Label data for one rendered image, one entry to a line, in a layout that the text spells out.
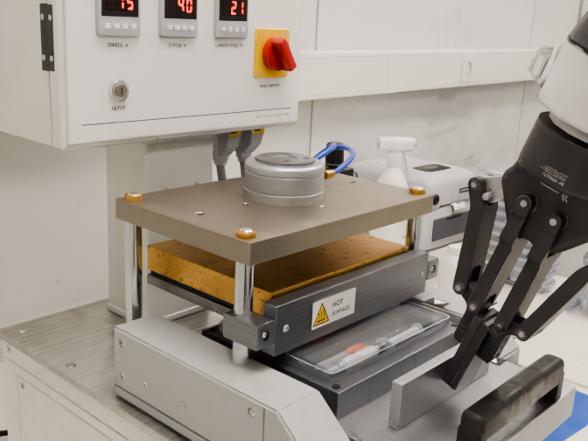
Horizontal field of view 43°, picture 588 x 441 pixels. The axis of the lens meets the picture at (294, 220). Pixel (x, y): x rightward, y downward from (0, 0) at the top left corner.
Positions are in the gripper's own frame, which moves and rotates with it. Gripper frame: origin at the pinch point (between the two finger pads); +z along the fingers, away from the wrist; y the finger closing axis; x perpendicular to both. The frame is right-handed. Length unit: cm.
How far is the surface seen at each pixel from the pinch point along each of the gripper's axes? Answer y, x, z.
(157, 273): -27.8, -10.5, 9.1
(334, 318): -11.0, -4.1, 3.9
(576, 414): 3, 47, 28
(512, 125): -84, 185, 37
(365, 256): -14.8, 3.5, 1.5
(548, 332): -12, 72, 33
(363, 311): -11.0, 0.4, 4.5
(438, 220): -47, 84, 33
